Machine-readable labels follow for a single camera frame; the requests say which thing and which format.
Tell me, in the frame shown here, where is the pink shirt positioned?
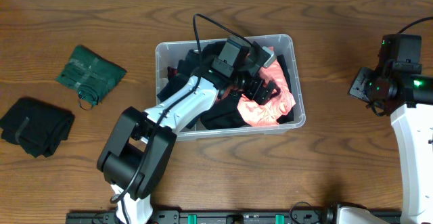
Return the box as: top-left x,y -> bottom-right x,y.
216,46 -> 297,127

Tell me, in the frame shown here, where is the black garment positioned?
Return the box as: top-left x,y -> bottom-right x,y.
164,41 -> 296,130

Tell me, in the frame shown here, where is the dark navy cloth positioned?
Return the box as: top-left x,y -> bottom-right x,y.
157,73 -> 189,102

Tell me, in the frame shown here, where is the dark green shirt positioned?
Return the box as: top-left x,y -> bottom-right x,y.
55,45 -> 127,110

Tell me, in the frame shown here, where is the black cloth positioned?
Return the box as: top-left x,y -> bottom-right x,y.
1,97 -> 75,158

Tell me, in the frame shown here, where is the red plaid flannel shirt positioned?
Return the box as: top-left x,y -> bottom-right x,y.
167,66 -> 178,80

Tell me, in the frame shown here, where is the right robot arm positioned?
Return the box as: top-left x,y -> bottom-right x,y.
348,33 -> 432,223

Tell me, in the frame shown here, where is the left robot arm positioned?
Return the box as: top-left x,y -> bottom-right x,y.
97,37 -> 277,223

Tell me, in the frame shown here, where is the clear plastic storage bin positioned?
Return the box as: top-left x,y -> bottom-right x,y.
155,34 -> 306,141

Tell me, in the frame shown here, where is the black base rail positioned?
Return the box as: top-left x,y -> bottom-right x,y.
65,203 -> 401,224

